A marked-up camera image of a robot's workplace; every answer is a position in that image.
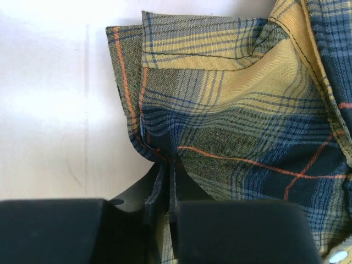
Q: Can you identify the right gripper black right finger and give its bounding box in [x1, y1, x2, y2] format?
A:
[169, 158, 214, 223]

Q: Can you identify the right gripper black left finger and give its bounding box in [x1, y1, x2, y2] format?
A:
[110, 163, 167, 234]

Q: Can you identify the yellow plaid long sleeve shirt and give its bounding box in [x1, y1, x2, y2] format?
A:
[106, 1, 351, 263]

